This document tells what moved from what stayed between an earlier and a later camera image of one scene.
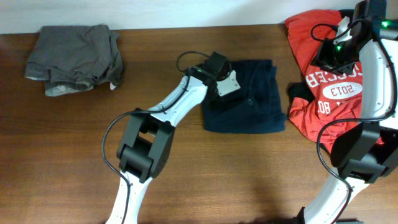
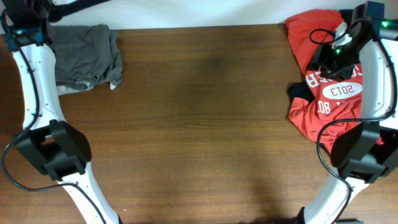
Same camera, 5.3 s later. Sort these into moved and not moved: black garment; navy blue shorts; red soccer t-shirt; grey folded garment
Moved: navy blue shorts
Not moved: red soccer t-shirt; black garment; grey folded garment
